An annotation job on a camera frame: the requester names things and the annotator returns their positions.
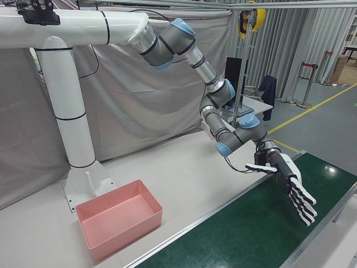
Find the chrome stanchion post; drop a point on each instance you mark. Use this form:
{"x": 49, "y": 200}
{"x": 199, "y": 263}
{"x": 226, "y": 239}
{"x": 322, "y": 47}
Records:
{"x": 295, "y": 83}
{"x": 326, "y": 67}
{"x": 308, "y": 83}

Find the cardboard box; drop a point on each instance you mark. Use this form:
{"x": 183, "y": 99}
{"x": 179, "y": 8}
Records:
{"x": 340, "y": 69}

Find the pink plastic basket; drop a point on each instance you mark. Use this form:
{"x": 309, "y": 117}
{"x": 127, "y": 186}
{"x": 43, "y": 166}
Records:
{"x": 111, "y": 223}

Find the black computer monitor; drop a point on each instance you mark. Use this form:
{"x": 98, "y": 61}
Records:
{"x": 232, "y": 75}

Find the dark wooden table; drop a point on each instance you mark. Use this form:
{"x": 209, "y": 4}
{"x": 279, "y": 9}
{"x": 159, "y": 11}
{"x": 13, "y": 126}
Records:
{"x": 350, "y": 49}

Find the black overhead camera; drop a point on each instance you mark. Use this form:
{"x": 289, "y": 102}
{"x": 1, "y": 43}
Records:
{"x": 37, "y": 12}

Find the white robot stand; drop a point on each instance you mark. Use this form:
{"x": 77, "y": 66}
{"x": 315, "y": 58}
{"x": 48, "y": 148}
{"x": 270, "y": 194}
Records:
{"x": 69, "y": 97}

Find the dark blue jacket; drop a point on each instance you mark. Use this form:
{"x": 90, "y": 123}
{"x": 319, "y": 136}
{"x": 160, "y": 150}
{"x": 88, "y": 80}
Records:
{"x": 269, "y": 89}

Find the grey laptop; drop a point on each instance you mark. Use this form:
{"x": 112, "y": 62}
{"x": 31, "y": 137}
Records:
{"x": 245, "y": 110}

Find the white desk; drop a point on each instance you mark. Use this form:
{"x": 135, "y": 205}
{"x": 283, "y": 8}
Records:
{"x": 259, "y": 107}

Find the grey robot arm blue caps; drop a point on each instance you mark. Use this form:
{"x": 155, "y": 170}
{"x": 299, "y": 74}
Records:
{"x": 178, "y": 42}

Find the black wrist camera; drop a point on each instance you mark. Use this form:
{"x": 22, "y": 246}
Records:
{"x": 259, "y": 159}

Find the green conveyor belt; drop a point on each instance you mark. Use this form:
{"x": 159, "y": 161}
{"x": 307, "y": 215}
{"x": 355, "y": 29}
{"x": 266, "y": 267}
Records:
{"x": 251, "y": 229}

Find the grey fabric curtain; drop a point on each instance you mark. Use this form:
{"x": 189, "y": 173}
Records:
{"x": 139, "y": 106}

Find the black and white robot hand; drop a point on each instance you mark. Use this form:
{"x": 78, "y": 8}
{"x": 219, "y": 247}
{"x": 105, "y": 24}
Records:
{"x": 287, "y": 173}

